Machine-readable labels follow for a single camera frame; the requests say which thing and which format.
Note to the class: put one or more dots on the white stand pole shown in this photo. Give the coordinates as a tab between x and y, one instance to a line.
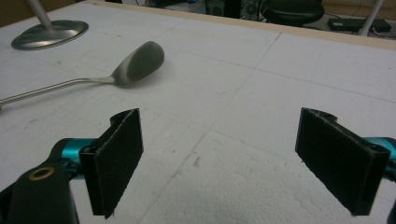
370	17

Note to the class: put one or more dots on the metal spoon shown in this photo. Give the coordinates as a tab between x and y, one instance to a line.
134	67

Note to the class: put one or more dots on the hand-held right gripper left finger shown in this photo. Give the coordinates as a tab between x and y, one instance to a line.
113	161

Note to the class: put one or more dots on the black office chair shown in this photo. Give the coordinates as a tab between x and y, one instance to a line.
292	11

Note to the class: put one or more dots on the metal stand with round base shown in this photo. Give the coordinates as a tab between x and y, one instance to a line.
49	31

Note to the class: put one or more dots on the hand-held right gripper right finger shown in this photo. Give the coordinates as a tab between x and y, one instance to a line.
336	155

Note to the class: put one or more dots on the black power strip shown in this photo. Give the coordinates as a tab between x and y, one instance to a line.
358	24

